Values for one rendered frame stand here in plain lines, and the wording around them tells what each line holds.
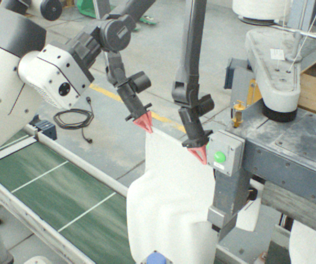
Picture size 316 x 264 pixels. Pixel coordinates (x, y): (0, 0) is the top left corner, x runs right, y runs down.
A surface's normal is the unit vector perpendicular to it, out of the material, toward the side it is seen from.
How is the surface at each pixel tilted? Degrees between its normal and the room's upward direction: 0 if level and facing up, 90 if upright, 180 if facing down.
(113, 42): 77
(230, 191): 90
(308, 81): 0
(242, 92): 90
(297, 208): 90
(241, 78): 90
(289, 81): 0
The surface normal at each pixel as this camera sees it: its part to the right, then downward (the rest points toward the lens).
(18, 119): 0.38, 0.81
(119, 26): 0.65, 0.23
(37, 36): 0.87, -0.16
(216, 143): -0.66, 0.40
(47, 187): 0.02, -0.84
